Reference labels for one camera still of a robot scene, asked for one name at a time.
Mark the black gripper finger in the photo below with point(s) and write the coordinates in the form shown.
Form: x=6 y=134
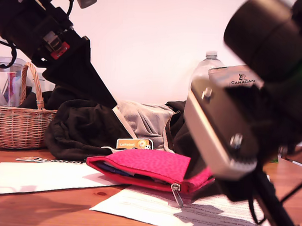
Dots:
x=212 y=193
x=75 y=72
x=196 y=170

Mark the pink fabric zip pouch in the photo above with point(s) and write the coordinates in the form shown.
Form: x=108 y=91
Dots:
x=143 y=162

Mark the silver green pet food bag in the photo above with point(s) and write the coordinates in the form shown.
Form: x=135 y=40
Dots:
x=225 y=76

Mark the small black cloth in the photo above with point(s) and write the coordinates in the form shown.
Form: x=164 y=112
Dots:
x=30 y=101

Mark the printed white paper sheet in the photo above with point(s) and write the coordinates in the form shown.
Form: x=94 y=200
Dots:
x=149 y=205

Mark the black and grey jacket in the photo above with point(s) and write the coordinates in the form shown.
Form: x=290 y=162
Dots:
x=85 y=130

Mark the clear plastic jug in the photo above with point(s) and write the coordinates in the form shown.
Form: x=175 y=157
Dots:
x=6 y=86

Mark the orange LeRobot sticker card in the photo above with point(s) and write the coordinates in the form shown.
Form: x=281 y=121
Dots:
x=129 y=143

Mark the black white LeRobot sticker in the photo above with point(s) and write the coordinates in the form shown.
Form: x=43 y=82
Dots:
x=48 y=160

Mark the large clear water bottle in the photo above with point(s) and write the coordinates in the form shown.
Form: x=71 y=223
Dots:
x=208 y=63

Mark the blank white paper sheet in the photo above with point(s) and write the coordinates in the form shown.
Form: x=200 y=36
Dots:
x=38 y=178

